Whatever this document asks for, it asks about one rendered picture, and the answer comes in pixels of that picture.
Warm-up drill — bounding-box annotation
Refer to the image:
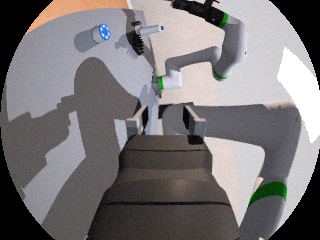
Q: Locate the white bottle with blue cap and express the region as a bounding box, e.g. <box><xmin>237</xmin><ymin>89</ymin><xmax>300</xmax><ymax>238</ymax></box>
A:
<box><xmin>140</xmin><ymin>25</ymin><xmax>164</xmax><ymax>36</ymax></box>

